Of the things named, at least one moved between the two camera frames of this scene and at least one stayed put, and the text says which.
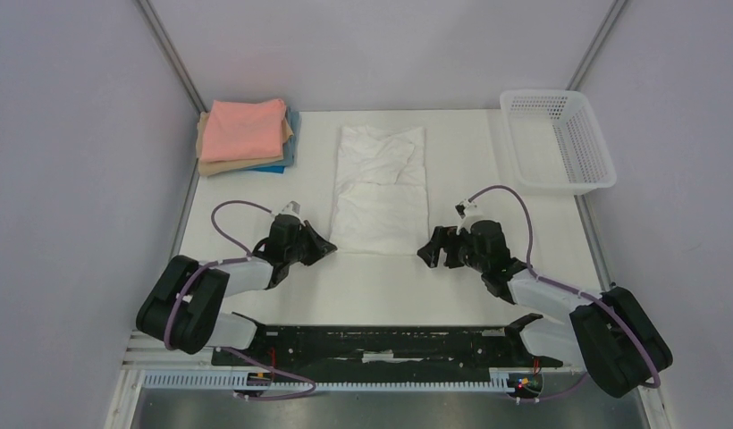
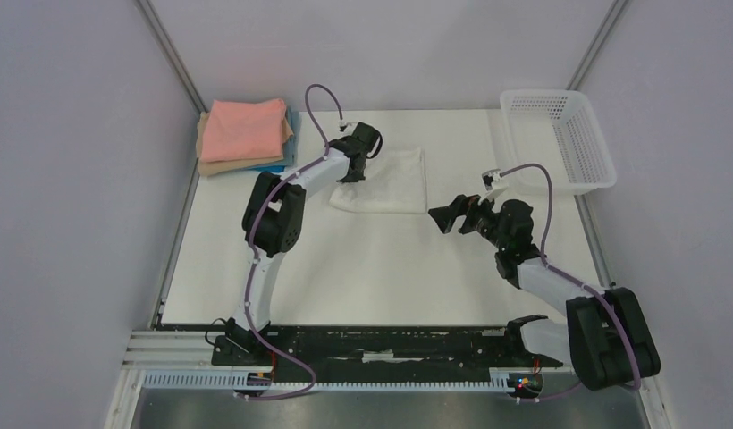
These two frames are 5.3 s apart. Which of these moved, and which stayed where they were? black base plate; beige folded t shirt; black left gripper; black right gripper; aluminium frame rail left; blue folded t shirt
Moved: black left gripper; black right gripper
Stayed: aluminium frame rail left; beige folded t shirt; blue folded t shirt; black base plate
